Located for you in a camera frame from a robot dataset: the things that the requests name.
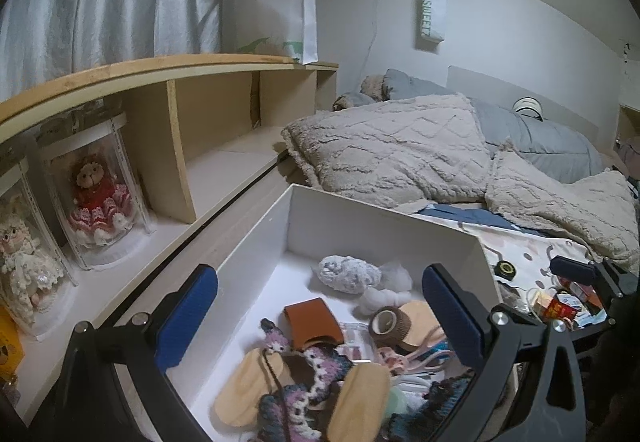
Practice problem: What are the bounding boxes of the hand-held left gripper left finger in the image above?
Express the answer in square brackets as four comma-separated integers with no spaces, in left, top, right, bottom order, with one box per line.
[32,263,220,442]

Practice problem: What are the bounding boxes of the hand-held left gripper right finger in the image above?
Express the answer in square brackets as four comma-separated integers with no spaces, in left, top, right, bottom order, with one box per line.
[421,262,587,442]

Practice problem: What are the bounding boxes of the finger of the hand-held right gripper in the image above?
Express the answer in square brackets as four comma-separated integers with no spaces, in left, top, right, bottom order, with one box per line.
[549,256,626,299]

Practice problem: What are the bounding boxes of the brown tape roll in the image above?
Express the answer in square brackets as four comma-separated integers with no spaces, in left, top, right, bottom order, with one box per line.
[369,306,412,349]

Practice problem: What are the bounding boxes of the blue crocheted piece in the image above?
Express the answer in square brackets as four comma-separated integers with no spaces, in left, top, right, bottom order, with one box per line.
[390,372,477,442]

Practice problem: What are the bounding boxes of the light woven wooden block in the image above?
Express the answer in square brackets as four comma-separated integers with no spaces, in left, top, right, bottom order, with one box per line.
[325,364,392,442]

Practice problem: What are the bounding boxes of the brown leather sleeve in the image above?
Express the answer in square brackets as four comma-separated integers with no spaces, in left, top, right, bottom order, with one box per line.
[283,299,347,354]

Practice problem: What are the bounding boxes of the white cardboard box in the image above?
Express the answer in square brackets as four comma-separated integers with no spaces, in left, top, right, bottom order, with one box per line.
[112,183,506,442]

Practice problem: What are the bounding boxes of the small round wooden lid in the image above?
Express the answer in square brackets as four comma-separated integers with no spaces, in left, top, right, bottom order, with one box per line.
[400,300,444,351]

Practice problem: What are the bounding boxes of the red yellow printed packet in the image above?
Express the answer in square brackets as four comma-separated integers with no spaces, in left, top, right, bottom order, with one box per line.
[542,294,572,321]

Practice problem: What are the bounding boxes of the white pink printed blanket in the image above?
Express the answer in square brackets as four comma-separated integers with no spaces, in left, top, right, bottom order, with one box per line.
[470,222,601,305]

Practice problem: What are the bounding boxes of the pink scissors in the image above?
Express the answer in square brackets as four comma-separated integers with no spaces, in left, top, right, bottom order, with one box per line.
[377,327,452,375]

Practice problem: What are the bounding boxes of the crumpled white tissue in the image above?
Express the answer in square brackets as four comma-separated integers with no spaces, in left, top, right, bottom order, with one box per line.
[357,261,414,321]

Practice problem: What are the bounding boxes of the large round wooden lid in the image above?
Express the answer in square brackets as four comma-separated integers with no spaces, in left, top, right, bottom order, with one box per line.
[214,349,292,429]

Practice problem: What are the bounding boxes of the blue bed sheet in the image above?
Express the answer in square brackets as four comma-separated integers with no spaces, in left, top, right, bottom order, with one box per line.
[415,204,522,231]

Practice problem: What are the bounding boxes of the clear plastic case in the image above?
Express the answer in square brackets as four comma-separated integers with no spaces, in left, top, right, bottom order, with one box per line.
[340,322,379,364]

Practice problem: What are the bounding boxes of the clear doll display case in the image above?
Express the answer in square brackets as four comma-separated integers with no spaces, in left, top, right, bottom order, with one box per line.
[0,157,79,341]
[40,112,157,271]

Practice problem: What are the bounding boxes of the purple crocheted piece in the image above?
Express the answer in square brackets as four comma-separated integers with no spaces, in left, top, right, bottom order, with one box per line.
[257,318,357,442]

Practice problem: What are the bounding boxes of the doll in red dress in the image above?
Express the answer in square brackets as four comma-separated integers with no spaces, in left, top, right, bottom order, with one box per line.
[68,154,134,246]

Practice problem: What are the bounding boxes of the wooden nightstand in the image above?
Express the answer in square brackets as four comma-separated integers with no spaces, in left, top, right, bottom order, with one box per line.
[616,104,640,159]

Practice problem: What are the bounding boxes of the doll in cream dress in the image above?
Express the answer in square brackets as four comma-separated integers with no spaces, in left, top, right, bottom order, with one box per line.
[0,212,64,329]

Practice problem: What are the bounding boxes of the white round device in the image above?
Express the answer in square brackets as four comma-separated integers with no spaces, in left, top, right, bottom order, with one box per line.
[512,96,545,121]

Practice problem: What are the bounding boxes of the yellow box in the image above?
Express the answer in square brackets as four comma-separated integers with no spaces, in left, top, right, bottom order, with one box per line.
[0,307,26,384]

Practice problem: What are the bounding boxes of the wooden shelf unit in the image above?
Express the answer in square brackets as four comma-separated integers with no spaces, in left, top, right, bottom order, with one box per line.
[0,52,340,428]

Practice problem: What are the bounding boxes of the brown plush toy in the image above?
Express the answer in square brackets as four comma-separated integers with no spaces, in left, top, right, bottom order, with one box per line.
[332,74,387,113]

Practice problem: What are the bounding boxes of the hanging white paper bag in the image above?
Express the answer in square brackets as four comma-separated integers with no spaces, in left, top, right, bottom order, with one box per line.
[416,0,448,52]

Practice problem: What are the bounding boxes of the grey curtain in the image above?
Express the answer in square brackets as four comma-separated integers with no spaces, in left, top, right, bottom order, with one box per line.
[0,0,227,98]

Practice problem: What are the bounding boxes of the white paper bag green print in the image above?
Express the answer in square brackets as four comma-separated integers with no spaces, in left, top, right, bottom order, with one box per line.
[222,0,320,66]

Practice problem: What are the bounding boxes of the white wall cable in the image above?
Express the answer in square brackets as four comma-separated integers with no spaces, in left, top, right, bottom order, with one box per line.
[357,0,387,78]

